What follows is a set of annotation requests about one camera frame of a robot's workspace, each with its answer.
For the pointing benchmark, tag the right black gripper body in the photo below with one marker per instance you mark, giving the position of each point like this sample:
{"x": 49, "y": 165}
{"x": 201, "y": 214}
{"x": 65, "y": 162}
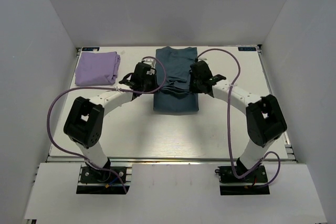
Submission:
{"x": 195, "y": 86}

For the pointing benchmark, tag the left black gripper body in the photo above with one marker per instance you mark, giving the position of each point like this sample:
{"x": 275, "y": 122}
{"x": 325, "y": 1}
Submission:
{"x": 151, "y": 83}

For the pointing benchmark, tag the dark teal t-shirt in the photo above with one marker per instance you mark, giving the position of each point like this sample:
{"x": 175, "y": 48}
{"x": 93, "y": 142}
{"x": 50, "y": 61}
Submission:
{"x": 173, "y": 72}

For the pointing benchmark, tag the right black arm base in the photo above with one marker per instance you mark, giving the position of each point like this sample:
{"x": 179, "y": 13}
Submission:
{"x": 229, "y": 185}

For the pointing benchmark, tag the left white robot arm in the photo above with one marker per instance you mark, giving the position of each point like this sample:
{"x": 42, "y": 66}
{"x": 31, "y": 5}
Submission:
{"x": 85, "y": 120}

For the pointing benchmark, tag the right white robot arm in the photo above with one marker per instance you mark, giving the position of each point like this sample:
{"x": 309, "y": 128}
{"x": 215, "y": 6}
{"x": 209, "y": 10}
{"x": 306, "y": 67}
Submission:
{"x": 264, "y": 117}

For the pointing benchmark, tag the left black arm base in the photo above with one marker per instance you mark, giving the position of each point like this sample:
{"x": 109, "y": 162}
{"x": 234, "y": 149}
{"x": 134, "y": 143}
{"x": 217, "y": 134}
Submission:
{"x": 91, "y": 182}

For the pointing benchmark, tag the folded lavender t-shirt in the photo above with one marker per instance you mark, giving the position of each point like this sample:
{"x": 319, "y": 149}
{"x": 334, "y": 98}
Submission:
{"x": 97, "y": 69}

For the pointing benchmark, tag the right blue table sticker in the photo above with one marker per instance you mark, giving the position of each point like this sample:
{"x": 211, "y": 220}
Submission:
{"x": 247, "y": 49}

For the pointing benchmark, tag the blue table sticker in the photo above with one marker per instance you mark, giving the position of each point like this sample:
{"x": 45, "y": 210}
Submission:
{"x": 90, "y": 49}
{"x": 247, "y": 49}

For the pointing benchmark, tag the left blue table sticker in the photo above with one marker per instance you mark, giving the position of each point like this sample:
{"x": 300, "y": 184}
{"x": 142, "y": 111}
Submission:
{"x": 90, "y": 49}

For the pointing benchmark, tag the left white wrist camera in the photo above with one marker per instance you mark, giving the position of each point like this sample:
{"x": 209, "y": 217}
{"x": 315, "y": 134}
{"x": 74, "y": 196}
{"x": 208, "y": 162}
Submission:
{"x": 149, "y": 61}

